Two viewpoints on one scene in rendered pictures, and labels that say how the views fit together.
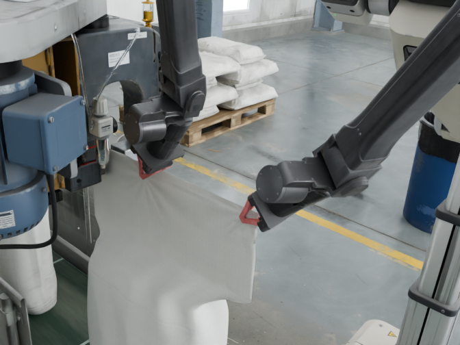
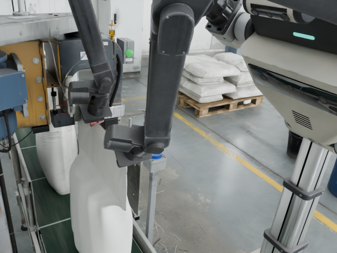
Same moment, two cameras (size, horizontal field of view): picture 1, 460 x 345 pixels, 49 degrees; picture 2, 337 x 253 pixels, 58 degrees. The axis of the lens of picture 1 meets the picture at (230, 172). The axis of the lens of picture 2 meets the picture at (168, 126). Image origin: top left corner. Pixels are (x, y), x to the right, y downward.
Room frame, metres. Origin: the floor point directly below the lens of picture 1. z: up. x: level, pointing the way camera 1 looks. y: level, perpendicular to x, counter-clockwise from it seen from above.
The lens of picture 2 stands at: (0.09, -0.39, 1.56)
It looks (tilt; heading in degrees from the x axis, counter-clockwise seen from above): 26 degrees down; 18
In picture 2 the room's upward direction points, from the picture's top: 5 degrees clockwise
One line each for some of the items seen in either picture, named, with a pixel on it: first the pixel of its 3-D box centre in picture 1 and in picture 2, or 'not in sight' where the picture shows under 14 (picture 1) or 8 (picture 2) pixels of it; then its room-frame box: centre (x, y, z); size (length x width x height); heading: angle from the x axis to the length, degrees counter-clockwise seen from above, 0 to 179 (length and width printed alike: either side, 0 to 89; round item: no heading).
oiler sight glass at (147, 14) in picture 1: (148, 11); (112, 30); (1.15, 0.21, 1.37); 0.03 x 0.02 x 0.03; 52
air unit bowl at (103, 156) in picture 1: (102, 150); (70, 106); (0.96, 0.27, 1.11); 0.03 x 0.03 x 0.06
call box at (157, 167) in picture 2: not in sight; (154, 160); (1.20, 0.01, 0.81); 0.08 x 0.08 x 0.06; 52
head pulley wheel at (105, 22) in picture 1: (87, 20); (75, 32); (1.09, 0.32, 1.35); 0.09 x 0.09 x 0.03
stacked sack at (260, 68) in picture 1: (241, 68); (243, 74); (4.44, -0.04, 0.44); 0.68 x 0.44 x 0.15; 142
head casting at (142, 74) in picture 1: (86, 73); (81, 62); (1.16, 0.36, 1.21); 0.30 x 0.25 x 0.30; 52
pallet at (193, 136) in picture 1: (200, 109); (213, 96); (4.32, 0.31, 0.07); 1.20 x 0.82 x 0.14; 144
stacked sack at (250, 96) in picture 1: (241, 94); (240, 90); (4.44, -0.05, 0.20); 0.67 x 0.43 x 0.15; 142
